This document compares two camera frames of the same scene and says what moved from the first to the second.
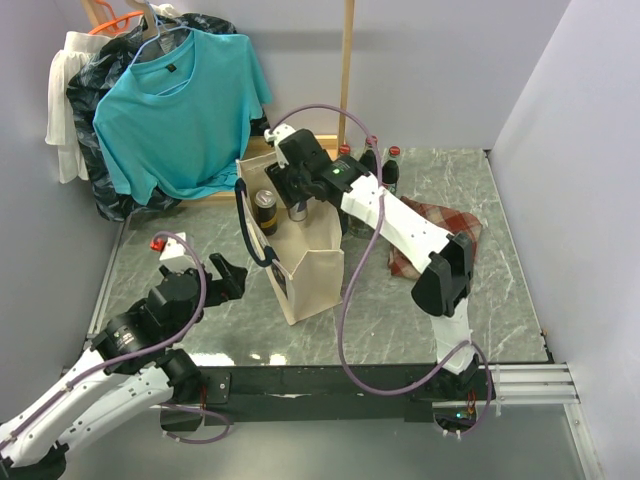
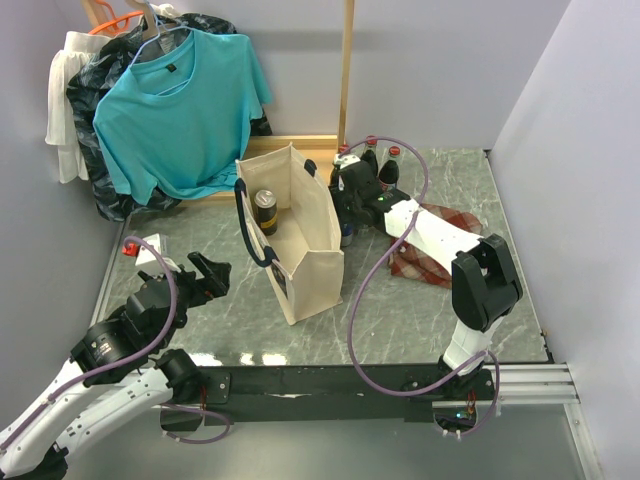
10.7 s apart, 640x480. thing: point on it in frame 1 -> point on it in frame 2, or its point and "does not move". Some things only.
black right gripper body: (289, 185) -> (350, 203)
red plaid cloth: (449, 221) does not move
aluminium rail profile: (533, 384) does not move
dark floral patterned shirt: (92, 78) does not move
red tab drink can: (296, 215) -> (347, 234)
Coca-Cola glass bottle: (367, 159) does not move
